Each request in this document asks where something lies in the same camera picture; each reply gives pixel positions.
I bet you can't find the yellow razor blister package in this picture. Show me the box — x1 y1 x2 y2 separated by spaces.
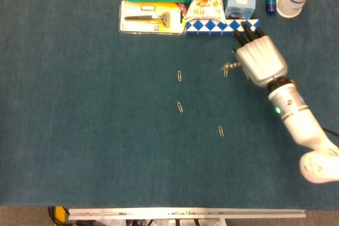
118 0 188 35

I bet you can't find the blue green ring stack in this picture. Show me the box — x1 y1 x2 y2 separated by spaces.
265 0 277 14

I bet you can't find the magnetic bead bar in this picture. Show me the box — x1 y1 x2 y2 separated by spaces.
224 61 243 70

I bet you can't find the teal felt table cover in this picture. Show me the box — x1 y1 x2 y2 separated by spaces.
0 0 339 207

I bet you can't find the blue white snake puzzle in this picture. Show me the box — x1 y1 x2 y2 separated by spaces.
185 19 261 36

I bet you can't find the white paper cup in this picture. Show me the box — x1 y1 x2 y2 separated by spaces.
275 0 305 19

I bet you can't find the aluminium profile rail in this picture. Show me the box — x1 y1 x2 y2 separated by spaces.
68 207 307 220

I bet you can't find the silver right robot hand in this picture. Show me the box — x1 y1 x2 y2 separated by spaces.
231 21 289 88

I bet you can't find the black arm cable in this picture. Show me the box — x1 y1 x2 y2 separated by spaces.
322 127 339 138

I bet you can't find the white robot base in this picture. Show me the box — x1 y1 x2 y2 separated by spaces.
100 219 226 226

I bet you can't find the black and silver razor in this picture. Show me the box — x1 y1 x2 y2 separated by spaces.
124 12 170 28

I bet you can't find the light blue cardboard box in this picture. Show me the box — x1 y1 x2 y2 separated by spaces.
224 0 257 20

